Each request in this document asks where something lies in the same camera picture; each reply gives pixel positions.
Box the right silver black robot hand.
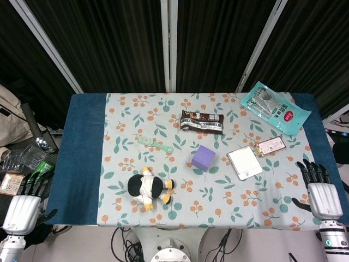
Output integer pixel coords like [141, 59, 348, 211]
[291, 160, 344, 221]

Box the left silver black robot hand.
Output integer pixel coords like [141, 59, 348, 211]
[2, 170, 58, 236]

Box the purple cube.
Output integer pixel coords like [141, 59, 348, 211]
[191, 145, 217, 172]

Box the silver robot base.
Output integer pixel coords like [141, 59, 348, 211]
[135, 228, 208, 262]

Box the wooden framed box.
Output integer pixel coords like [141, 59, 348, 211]
[0, 171, 26, 196]

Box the green packet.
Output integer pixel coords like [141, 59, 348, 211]
[29, 160, 54, 178]

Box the crumpled clear plastic packaging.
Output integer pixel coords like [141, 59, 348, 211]
[0, 154, 25, 178]

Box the clear plastic tray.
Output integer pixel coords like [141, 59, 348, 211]
[20, 144, 49, 170]

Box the pink snack packet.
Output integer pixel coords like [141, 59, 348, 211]
[255, 136, 287, 158]

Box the blue table cover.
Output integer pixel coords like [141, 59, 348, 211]
[45, 92, 341, 226]

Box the beige fabric bag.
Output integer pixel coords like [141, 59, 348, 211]
[0, 84, 36, 148]

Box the teal pouch package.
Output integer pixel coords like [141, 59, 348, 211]
[239, 81, 312, 136]

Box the black white plush toy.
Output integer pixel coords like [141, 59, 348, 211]
[127, 166, 177, 211]

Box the brown snack package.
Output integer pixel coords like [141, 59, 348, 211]
[179, 110, 225, 135]

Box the green plastic comb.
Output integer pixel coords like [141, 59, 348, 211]
[137, 135, 174, 153]

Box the black curtain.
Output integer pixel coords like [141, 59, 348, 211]
[176, 0, 273, 93]
[0, 0, 74, 132]
[252, 0, 349, 118]
[24, 0, 166, 94]

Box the floral tablecloth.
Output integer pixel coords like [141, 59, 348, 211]
[97, 92, 327, 229]

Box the gray hose chrome head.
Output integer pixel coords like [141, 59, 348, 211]
[21, 103, 55, 152]

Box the black cable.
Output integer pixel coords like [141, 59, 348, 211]
[111, 227, 145, 262]
[203, 228, 243, 262]

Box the white frame post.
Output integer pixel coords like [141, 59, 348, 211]
[8, 0, 84, 95]
[236, 0, 288, 92]
[160, 0, 178, 93]

